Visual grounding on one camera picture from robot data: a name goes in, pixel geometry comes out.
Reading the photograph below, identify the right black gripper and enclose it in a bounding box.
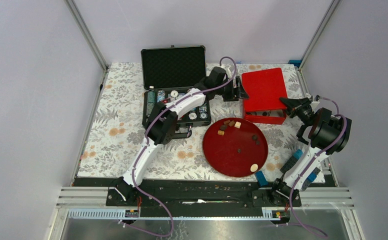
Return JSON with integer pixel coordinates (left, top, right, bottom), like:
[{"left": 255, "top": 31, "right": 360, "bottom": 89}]
[{"left": 278, "top": 97, "right": 314, "bottom": 126}]

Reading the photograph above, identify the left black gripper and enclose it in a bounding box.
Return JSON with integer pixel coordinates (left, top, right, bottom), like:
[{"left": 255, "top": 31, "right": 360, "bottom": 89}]
[{"left": 214, "top": 76, "right": 248, "bottom": 102}]

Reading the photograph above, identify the red chocolate box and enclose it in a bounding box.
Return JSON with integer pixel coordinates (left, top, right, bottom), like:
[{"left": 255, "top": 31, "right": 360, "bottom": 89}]
[{"left": 243, "top": 109, "right": 287, "bottom": 125}]

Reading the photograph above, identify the red square box lid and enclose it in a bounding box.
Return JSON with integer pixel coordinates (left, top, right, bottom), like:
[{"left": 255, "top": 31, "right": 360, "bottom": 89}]
[{"left": 241, "top": 67, "right": 288, "bottom": 112}]

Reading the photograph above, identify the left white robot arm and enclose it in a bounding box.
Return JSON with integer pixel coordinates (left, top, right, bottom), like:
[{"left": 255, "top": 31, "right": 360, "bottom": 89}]
[{"left": 114, "top": 66, "right": 249, "bottom": 206}]

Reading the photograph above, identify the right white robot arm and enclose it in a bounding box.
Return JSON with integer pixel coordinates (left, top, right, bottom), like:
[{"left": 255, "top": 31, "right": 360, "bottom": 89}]
[{"left": 268, "top": 95, "right": 352, "bottom": 206}]

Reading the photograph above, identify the white oval chocolate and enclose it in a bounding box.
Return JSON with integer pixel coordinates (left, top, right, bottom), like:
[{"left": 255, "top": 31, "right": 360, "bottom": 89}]
[{"left": 250, "top": 163, "right": 259, "bottom": 173}]

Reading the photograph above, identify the round red tray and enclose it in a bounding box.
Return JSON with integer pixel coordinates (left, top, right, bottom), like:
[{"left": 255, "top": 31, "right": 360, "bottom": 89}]
[{"left": 202, "top": 117, "right": 269, "bottom": 178}]

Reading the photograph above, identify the black poker chip case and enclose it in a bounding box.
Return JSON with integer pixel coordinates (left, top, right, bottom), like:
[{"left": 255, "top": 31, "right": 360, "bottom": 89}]
[{"left": 141, "top": 45, "right": 212, "bottom": 140}]

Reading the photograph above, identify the grey lego baseplate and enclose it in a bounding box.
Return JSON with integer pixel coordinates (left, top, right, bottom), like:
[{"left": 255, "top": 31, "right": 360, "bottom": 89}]
[{"left": 279, "top": 149, "right": 322, "bottom": 192}]

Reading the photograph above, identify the blue lego brick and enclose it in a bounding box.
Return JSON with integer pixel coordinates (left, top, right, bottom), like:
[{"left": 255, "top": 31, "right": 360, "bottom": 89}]
[{"left": 254, "top": 170, "right": 269, "bottom": 187}]

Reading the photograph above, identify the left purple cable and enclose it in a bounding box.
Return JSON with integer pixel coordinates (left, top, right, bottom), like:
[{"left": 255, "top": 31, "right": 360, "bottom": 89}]
[{"left": 118, "top": 56, "right": 238, "bottom": 238}]

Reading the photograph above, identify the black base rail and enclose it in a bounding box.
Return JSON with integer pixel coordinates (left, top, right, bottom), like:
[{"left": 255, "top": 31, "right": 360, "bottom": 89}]
[{"left": 105, "top": 179, "right": 290, "bottom": 217}]

